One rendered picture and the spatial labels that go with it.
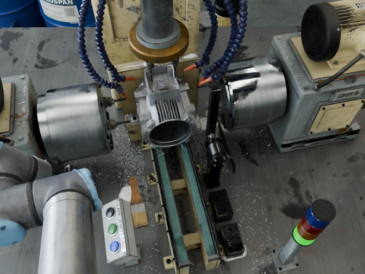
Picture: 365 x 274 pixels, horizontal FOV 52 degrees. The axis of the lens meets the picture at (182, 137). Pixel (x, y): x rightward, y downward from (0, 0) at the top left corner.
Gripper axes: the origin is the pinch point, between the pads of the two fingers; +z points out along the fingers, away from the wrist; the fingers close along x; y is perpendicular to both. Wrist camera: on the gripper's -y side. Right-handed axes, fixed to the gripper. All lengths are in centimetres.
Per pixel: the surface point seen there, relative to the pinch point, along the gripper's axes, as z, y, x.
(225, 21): 81, 124, -42
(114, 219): 5.6, -2.5, -0.7
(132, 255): 7.9, -13.4, -3.3
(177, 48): -3, 34, -37
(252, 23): 162, 191, -52
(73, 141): -1.1, 25.2, 6.1
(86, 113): -3.3, 30.8, -1.8
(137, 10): -3, 59, -28
